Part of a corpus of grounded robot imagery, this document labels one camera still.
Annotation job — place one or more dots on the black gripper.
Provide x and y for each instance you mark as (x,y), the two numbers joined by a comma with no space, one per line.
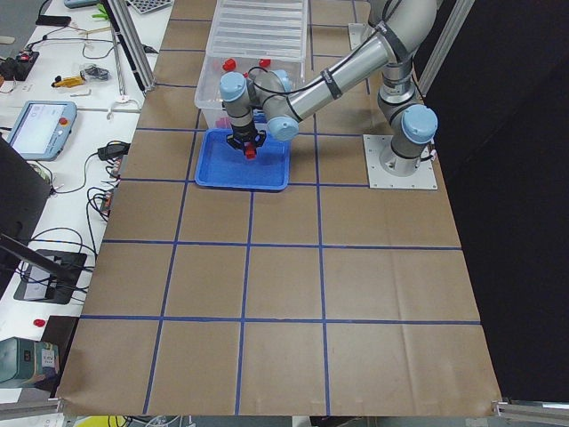
(244,135)

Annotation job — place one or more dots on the clear plastic box lid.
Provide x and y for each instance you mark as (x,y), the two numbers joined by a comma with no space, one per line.
(275,30)

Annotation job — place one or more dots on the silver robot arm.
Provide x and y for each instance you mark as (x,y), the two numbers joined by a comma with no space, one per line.
(264,103)

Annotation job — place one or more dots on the blue plastic tray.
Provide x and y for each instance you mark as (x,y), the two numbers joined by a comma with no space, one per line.
(221,166)

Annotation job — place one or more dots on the black power adapter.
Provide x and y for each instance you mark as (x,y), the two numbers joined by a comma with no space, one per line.
(113,150)

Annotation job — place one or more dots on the long metal rod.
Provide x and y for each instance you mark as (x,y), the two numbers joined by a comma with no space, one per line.
(129,49)

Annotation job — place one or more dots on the blue teach pendant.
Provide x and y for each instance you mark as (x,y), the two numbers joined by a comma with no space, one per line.
(42,129)

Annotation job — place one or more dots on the black monitor stand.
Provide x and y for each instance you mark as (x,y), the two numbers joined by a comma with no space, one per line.
(49,276)

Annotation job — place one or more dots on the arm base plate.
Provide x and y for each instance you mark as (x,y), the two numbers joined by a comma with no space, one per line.
(386,170)
(358,32)

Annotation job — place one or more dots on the aluminium frame post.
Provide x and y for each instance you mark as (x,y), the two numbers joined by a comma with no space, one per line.
(133,44)

